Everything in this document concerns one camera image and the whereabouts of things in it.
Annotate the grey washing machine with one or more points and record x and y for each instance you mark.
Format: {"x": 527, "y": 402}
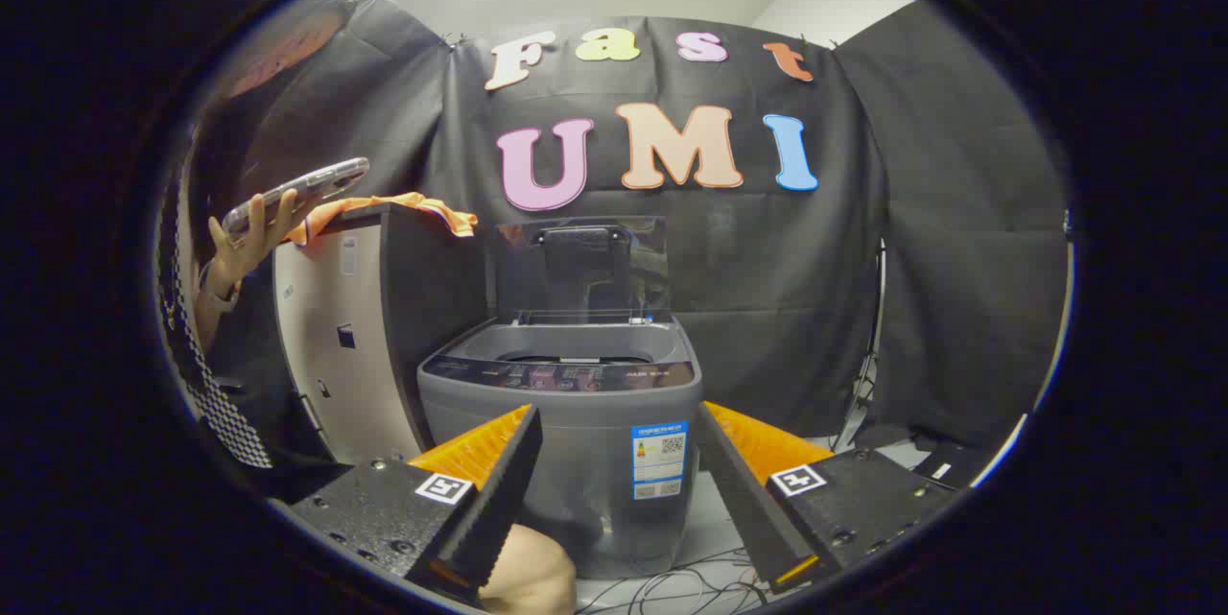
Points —
{"x": 576, "y": 447}

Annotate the orange cloth garment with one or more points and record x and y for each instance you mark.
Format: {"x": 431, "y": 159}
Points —
{"x": 403, "y": 202}

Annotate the person's bare knee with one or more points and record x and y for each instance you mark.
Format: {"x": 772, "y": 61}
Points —
{"x": 532, "y": 572}

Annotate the dark cabinet with beige door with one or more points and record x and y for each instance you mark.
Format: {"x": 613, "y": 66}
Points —
{"x": 336, "y": 356}

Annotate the smartphone in clear case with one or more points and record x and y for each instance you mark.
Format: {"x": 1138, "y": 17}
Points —
{"x": 307, "y": 185}

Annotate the black backdrop cloth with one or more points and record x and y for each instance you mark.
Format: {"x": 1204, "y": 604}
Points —
{"x": 758, "y": 260}

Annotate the black power box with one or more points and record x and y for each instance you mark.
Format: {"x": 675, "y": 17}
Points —
{"x": 950, "y": 466}

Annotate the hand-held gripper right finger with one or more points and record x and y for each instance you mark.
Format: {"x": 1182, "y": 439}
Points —
{"x": 743, "y": 490}

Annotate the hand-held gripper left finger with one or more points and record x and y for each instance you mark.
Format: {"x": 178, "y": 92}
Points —
{"x": 499, "y": 490}

